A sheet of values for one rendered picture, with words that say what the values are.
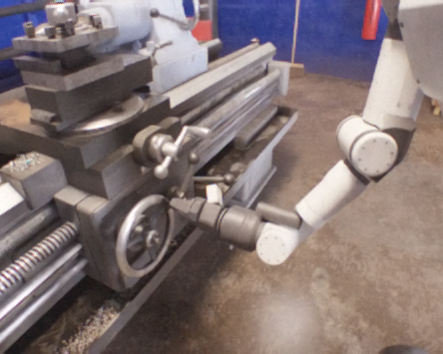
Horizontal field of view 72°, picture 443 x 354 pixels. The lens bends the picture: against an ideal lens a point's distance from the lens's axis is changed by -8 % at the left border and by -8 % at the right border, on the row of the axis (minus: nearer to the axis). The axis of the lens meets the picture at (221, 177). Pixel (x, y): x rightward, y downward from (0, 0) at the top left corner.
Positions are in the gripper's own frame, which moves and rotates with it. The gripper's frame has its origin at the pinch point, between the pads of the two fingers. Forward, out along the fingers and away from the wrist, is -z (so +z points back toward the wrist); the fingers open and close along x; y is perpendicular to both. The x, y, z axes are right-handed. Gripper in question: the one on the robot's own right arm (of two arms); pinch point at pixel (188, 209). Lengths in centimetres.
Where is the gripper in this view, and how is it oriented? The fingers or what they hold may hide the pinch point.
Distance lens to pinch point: 78.8
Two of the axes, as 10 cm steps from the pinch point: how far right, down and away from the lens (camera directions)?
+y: -3.8, 8.8, -2.9
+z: 8.8, 2.4, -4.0
